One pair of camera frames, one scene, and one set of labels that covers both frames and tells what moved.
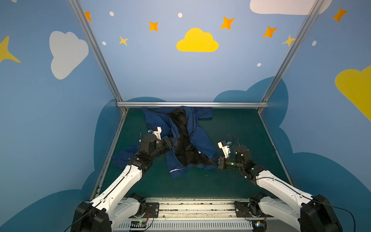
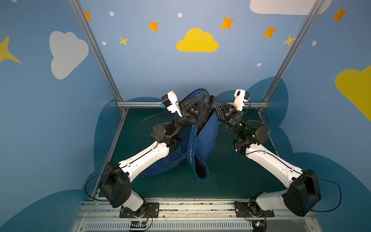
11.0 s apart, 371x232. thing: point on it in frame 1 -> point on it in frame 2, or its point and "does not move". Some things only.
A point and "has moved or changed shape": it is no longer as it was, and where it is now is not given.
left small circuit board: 138,224 does not move
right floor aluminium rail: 272,142 does not move
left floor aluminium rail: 108,158 does not move
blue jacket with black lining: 192,145 has moved or changed shape
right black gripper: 221,162 -> 229,114
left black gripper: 167,142 -> 186,110
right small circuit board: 259,225 does not move
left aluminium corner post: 98,52 does not move
